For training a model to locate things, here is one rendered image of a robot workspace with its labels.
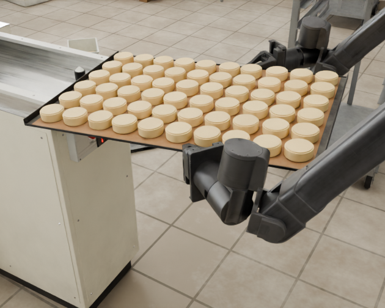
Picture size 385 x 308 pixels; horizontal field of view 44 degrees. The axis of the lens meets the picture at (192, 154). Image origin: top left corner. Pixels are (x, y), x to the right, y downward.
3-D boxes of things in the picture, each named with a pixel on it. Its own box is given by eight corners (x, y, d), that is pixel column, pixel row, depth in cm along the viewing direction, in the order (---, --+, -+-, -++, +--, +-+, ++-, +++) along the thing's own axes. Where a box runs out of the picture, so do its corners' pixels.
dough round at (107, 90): (91, 96, 108) (90, 88, 107) (108, 88, 111) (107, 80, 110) (107, 101, 105) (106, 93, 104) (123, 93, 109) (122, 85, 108)
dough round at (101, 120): (100, 132, 94) (98, 124, 93) (84, 126, 97) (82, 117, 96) (118, 122, 97) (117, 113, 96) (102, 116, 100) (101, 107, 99)
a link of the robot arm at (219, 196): (220, 231, 72) (252, 227, 74) (229, 194, 69) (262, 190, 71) (201, 205, 77) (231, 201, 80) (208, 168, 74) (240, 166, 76)
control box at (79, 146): (69, 159, 136) (62, 117, 128) (118, 122, 153) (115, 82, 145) (79, 163, 134) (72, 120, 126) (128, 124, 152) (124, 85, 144)
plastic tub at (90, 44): (69, 59, 373) (66, 40, 364) (98, 57, 377) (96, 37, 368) (71, 75, 349) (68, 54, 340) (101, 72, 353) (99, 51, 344)
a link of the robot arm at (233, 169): (282, 245, 69) (288, 214, 77) (302, 179, 64) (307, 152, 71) (203, 222, 71) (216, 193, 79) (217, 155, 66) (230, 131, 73)
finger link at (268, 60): (236, 55, 118) (269, 48, 120) (236, 81, 122) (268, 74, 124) (250, 65, 112) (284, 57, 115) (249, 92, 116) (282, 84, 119)
